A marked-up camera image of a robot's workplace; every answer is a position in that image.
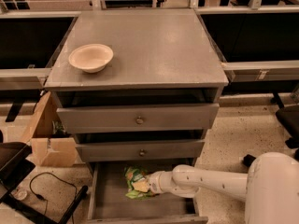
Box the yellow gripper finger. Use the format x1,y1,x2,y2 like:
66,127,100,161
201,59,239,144
133,178,150,193

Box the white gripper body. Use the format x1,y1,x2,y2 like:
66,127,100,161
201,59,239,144
148,171,173,194

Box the green rice chip bag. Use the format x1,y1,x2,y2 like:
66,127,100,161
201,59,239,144
124,166,155,200

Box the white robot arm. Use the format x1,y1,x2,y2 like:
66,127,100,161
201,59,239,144
133,152,299,224

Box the brass middle drawer knob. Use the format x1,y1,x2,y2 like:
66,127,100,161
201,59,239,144
138,149,146,157

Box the brass drawer knob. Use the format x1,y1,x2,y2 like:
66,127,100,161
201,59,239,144
138,149,146,157
135,116,144,125

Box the grey middle drawer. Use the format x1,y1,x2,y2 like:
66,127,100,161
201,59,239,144
76,140,205,162

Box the grey drawer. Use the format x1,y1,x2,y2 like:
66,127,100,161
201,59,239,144
57,104,219,133
76,140,205,162
88,159,208,224

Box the grey bottom drawer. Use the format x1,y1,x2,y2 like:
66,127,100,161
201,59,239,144
88,159,208,224

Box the brass top drawer knob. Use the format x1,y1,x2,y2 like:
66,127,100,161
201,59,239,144
135,116,144,125

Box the grey drawer cabinet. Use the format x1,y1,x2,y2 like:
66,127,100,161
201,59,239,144
43,8,229,170

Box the grey top drawer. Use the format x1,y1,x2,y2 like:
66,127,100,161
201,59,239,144
57,104,219,133

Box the brown cardboard box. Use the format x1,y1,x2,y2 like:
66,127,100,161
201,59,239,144
21,92,78,167

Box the black office chair left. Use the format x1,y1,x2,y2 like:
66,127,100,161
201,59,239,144
0,141,88,224

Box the black office chair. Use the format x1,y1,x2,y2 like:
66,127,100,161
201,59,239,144
0,141,88,224
242,91,299,168

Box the cream white bowl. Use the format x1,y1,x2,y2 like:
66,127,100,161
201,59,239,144
68,44,114,73

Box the black office chair right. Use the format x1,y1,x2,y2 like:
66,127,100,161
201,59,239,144
242,91,299,168

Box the black cable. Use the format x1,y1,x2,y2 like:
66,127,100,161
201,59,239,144
28,172,78,217

